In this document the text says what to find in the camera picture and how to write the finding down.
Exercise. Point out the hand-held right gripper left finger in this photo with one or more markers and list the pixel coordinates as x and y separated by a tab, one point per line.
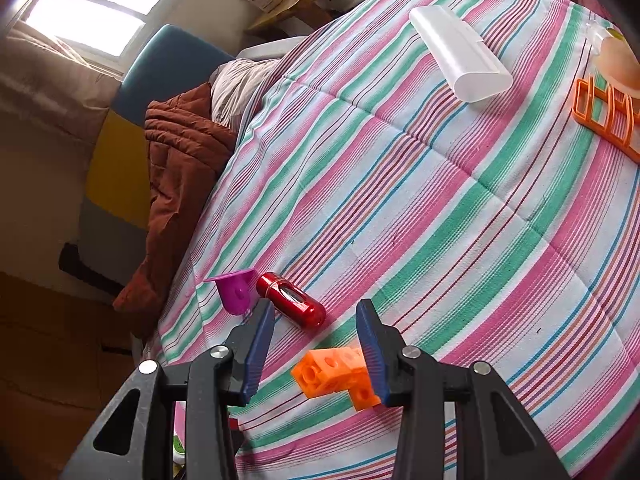
257	355

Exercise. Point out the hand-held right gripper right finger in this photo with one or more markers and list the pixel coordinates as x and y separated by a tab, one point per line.
372	355

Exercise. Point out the orange building block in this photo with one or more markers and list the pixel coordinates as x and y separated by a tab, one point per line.
325	370

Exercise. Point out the red metallic cylinder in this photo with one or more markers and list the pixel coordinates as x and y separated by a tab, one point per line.
290	300

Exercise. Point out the magenta plastic cup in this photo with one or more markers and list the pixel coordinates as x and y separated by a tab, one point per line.
235	292

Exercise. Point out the white green mosquito repellent device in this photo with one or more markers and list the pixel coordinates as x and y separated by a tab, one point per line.
179	447

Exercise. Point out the striped blanket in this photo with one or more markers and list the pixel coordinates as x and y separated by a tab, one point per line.
425	210

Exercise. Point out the brown quilt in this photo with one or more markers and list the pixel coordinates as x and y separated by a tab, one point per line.
180	160

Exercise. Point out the pale pink pillow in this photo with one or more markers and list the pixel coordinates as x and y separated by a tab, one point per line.
235	85

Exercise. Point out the grey bed sheet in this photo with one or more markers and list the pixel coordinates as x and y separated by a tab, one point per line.
270	47

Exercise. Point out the white translucent plastic case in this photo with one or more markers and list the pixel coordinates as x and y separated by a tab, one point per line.
460	55

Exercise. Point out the blue yellow padded headboard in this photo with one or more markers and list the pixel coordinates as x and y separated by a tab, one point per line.
165	55

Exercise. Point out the orange plastic rack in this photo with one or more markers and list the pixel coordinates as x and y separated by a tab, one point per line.
580	115

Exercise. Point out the beige curtain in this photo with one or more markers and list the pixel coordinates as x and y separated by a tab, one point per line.
45	85

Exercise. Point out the window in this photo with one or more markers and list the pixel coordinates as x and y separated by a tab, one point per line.
100	10

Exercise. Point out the peach round plastic object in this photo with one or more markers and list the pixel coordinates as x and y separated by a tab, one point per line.
620	65

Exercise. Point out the clear small bottle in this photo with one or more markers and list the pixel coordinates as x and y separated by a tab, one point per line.
597	35

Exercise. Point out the pink cloth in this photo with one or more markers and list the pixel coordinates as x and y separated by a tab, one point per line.
595	2

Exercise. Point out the black bed bracket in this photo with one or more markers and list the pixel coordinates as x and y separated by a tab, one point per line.
85	265

